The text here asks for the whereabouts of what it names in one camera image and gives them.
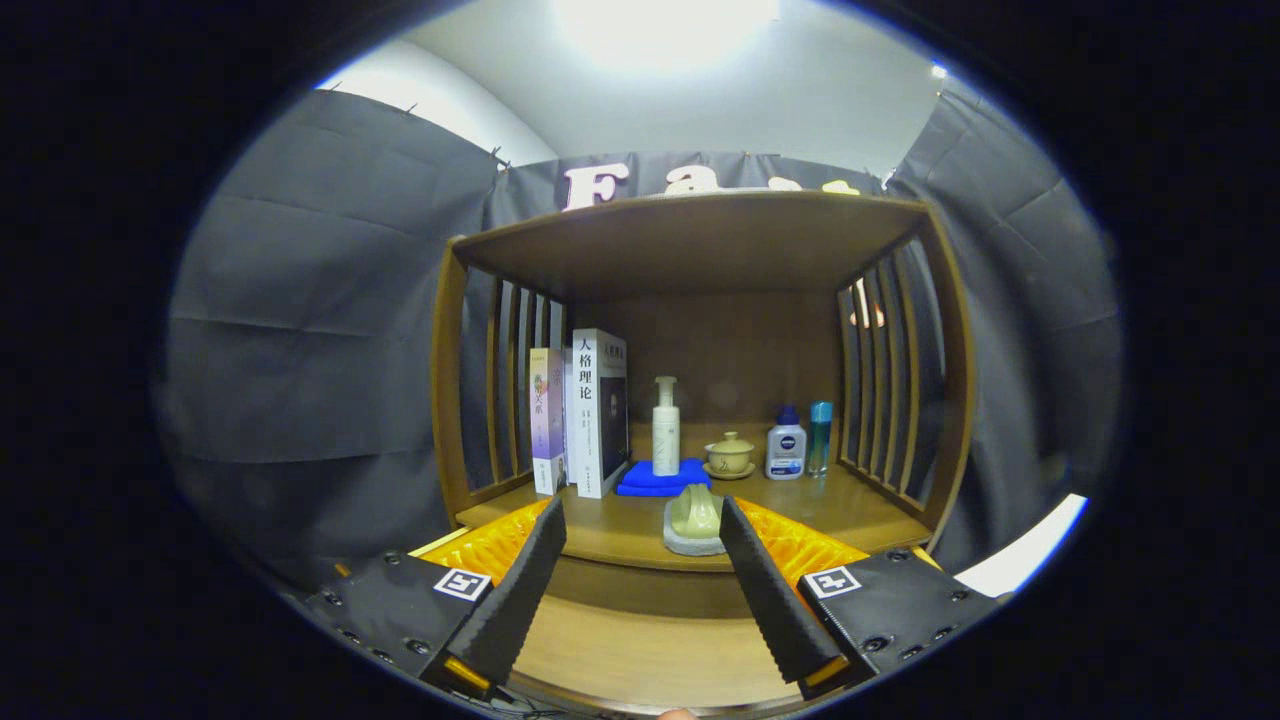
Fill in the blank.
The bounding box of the blue folded cloth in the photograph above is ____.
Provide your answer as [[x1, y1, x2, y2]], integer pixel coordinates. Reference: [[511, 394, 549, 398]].
[[615, 458, 713, 498]]

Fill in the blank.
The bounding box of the wooden cabinet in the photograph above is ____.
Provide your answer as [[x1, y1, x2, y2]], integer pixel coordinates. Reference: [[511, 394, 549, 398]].
[[430, 188, 976, 576]]

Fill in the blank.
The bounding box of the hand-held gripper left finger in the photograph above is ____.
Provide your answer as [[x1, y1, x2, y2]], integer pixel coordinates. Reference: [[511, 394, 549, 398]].
[[300, 497, 567, 701]]

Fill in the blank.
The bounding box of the teal slim bottle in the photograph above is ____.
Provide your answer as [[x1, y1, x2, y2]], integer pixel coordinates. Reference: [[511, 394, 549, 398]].
[[808, 401, 834, 477]]

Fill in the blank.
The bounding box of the yellow lidded ceramic teacup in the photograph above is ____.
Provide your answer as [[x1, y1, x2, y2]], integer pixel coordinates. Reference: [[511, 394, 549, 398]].
[[703, 431, 757, 481]]

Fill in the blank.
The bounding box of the purple spine book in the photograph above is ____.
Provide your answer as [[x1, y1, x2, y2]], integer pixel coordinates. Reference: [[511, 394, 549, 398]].
[[529, 347, 568, 497]]

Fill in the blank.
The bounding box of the white pump bottle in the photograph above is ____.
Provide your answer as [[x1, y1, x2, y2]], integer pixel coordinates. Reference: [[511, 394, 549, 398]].
[[652, 376, 682, 477]]

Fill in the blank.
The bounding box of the wooden countertop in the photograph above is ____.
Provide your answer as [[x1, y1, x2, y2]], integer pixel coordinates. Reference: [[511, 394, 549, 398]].
[[455, 420, 936, 573]]

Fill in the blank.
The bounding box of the white bottle with blue cap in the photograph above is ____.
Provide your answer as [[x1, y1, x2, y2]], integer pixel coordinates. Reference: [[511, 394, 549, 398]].
[[765, 404, 808, 481]]

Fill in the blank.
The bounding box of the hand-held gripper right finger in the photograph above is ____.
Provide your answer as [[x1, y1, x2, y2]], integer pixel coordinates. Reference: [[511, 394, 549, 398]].
[[718, 496, 1006, 701]]

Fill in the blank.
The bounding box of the white spine book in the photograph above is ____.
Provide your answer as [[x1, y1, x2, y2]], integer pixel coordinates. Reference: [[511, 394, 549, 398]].
[[565, 328, 630, 499]]

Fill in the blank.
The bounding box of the green handled grey scrubber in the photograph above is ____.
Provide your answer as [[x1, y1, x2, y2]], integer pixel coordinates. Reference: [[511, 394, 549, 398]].
[[663, 484, 728, 557]]

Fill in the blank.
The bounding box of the wooden drawer with black knob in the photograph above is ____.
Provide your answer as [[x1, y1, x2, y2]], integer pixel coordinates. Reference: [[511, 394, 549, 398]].
[[405, 500, 946, 719]]

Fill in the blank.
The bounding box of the white and grey box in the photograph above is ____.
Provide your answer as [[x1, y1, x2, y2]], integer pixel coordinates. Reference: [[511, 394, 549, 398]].
[[955, 493, 1089, 599]]

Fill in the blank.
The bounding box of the black backdrop cloth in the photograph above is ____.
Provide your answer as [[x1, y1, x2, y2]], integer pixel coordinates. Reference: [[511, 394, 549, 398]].
[[160, 80, 1126, 591]]

